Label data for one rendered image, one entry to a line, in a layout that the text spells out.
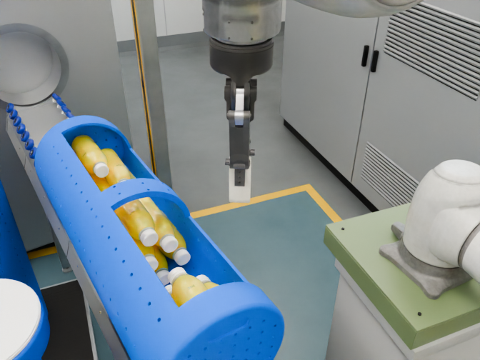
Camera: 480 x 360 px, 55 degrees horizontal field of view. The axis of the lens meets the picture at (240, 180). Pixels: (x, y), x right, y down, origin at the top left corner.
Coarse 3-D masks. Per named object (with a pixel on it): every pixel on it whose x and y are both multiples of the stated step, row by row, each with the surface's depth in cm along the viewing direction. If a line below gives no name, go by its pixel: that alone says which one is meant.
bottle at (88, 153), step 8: (80, 136) 140; (88, 136) 141; (72, 144) 140; (80, 144) 137; (88, 144) 136; (96, 144) 139; (80, 152) 135; (88, 152) 132; (96, 152) 132; (80, 160) 135; (88, 160) 131; (96, 160) 130; (104, 160) 132; (88, 168) 131
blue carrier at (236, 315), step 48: (48, 144) 132; (48, 192) 128; (96, 192) 110; (144, 192) 108; (96, 240) 101; (192, 240) 121; (96, 288) 100; (144, 288) 87; (240, 288) 85; (144, 336) 82; (192, 336) 77; (240, 336) 84
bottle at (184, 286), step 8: (176, 280) 94; (184, 280) 93; (192, 280) 92; (176, 288) 92; (184, 288) 91; (192, 288) 91; (200, 288) 91; (176, 296) 91; (184, 296) 90; (192, 296) 89; (176, 304) 92
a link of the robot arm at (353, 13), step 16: (304, 0) 36; (320, 0) 34; (336, 0) 33; (352, 0) 32; (368, 0) 31; (384, 0) 31; (400, 0) 31; (416, 0) 32; (352, 16) 35; (368, 16) 34
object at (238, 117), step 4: (236, 92) 53; (240, 92) 53; (236, 96) 53; (240, 96) 53; (236, 100) 53; (240, 100) 53; (236, 104) 53; (240, 104) 53; (236, 108) 53; (240, 108) 53; (236, 112) 52; (240, 112) 52; (236, 116) 52; (240, 116) 52; (236, 120) 53; (240, 120) 53; (236, 124) 54; (240, 124) 54
